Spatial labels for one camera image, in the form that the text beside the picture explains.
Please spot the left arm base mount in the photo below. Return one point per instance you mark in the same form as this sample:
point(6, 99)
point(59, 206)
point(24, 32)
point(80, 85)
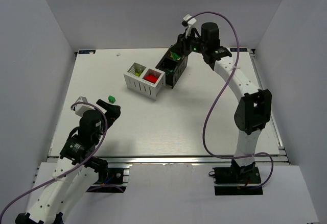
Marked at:
point(110, 179)

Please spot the blue corner label right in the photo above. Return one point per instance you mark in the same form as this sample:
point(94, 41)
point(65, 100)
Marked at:
point(240, 49)

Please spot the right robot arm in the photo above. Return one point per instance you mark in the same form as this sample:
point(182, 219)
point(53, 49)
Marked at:
point(254, 104)

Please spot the green sloped lego brick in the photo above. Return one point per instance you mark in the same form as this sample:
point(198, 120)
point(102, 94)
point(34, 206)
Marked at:
point(111, 99)

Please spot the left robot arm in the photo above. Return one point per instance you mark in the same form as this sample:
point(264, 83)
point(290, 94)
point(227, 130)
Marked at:
point(77, 168)

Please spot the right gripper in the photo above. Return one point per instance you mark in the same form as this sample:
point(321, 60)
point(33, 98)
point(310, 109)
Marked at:
point(182, 43)

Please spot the white two-compartment container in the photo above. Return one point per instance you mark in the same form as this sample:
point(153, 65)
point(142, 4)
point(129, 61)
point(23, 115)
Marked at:
point(141, 86)

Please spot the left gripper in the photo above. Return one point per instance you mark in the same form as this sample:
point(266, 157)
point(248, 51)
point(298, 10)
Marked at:
point(110, 114)

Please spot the green 2x4 lego plate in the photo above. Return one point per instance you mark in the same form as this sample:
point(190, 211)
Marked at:
point(174, 56)

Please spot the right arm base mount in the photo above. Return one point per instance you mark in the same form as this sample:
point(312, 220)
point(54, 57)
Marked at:
point(226, 184)

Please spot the blue corner label left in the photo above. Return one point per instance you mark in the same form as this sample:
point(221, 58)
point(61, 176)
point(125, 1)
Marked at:
point(86, 52)

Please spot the blue corner label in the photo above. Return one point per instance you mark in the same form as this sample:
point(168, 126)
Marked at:
point(240, 49)
point(86, 52)

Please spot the black two-compartment container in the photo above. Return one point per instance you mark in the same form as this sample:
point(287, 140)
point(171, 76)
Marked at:
point(173, 69)

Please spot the red 2x4 lego brick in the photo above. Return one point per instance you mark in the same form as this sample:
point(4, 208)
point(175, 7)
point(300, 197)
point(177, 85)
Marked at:
point(151, 78)

